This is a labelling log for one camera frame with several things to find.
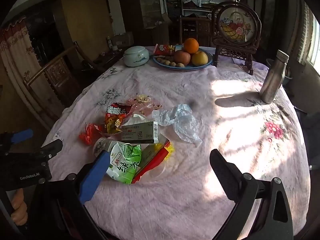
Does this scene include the red apple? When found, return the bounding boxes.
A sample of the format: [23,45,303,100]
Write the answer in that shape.
[174,50,192,65]

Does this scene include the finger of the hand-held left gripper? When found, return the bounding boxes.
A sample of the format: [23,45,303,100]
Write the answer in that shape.
[10,129,34,143]
[35,139,63,159]

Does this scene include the red crumpled snack bag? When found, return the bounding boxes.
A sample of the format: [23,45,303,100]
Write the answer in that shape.
[104,102,133,137]

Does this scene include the yellow pear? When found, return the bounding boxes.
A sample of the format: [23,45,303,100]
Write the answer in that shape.
[191,51,208,66]

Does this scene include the red snack packet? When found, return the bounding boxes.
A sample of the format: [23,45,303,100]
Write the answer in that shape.
[153,44,177,56]

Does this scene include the orange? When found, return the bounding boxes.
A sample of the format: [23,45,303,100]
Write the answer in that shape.
[184,38,199,54]

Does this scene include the floral curtain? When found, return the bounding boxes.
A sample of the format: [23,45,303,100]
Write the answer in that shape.
[0,16,59,130]

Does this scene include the blue rimmed fruit plate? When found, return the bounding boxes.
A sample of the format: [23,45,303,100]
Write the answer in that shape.
[152,49,213,71]

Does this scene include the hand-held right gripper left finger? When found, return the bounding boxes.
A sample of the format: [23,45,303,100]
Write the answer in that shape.
[30,151,112,240]

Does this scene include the pink cellophane wrapper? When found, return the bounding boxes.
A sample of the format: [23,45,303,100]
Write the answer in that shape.
[126,94,163,117]

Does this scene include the white medicine box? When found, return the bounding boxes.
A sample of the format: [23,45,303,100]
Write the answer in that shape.
[121,121,159,144]

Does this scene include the clear plastic bag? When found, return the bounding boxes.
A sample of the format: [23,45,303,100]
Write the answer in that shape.
[152,104,203,144]

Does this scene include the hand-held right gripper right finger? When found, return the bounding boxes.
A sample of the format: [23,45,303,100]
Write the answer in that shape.
[209,149,294,240]

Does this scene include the stainless steel bottle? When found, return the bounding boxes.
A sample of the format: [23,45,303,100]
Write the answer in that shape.
[259,50,290,104]

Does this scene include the green tea packet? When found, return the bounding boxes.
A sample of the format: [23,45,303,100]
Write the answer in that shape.
[106,141,142,185]

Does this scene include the carved wooden armchair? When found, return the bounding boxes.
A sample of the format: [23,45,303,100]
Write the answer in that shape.
[23,41,110,120]

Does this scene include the red and yellow wrapper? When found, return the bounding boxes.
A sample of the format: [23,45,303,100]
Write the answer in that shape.
[131,141,174,184]

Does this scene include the dark wooden dining chair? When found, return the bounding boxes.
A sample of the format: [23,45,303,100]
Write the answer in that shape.
[179,15,213,47]

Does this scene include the pale green ceramic lidded jar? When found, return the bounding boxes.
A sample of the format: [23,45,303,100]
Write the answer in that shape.
[123,46,150,67]

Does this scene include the pile of walnuts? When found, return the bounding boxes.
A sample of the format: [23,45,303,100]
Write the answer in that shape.
[155,57,185,68]

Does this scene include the person's left hand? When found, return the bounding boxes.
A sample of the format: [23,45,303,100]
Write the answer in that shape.
[10,189,28,227]

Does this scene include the pink floral tablecloth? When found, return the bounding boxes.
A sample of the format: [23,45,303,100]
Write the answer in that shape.
[41,45,309,240]

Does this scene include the round embroidered wooden table screen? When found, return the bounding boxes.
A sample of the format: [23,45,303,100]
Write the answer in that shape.
[211,1,262,75]

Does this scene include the red plastic string bundle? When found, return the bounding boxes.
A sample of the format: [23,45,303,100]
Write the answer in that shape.
[79,122,104,145]

